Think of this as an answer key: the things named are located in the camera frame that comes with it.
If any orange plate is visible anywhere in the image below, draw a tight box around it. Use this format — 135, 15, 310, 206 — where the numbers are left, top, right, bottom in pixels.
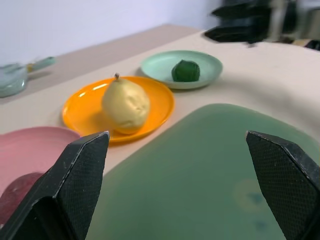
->
61, 75, 175, 144

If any pink plate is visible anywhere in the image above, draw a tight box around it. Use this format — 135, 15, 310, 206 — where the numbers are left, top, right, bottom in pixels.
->
0, 126, 81, 196

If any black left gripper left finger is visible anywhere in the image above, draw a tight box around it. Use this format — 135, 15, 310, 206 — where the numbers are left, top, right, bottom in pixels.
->
0, 130, 111, 240

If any light green plate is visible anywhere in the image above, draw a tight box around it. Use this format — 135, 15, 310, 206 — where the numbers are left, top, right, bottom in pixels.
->
140, 49, 224, 90

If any light green toy pan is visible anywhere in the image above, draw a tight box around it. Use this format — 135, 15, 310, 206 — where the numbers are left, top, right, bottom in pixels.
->
0, 56, 57, 98

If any dark red fruit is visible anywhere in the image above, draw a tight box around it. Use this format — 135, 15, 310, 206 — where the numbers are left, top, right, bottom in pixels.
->
0, 172, 45, 226

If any yellow pear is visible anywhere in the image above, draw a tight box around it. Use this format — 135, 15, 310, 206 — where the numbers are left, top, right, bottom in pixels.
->
102, 72, 151, 135

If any dark green round fruit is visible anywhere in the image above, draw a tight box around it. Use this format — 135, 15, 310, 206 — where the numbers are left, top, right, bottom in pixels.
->
171, 59, 201, 83

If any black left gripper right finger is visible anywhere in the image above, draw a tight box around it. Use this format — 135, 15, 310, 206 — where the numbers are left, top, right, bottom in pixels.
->
245, 130, 320, 240

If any black stacked equipment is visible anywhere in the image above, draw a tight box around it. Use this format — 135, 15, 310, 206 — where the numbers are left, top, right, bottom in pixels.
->
204, 0, 298, 45

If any green rectangular tray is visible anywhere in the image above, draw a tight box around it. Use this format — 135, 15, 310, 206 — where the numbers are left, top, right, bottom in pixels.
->
86, 103, 320, 240

